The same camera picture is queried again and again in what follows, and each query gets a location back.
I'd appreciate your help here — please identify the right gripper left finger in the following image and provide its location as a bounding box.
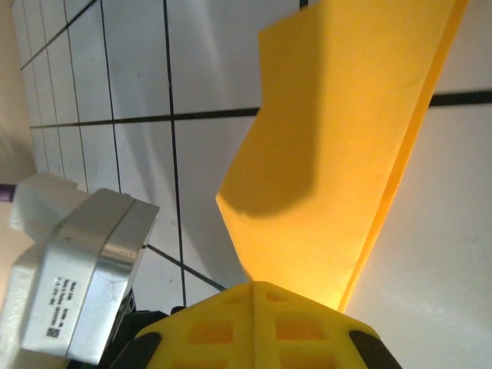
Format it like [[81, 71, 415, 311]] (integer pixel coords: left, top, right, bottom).
[[111, 282, 254, 369]]

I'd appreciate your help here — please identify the orange paper sheet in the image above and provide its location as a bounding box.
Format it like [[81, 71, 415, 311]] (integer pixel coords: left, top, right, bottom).
[[214, 0, 472, 312]]

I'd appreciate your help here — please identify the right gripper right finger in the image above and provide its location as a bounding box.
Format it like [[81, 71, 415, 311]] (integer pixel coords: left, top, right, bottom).
[[253, 282, 401, 369]]

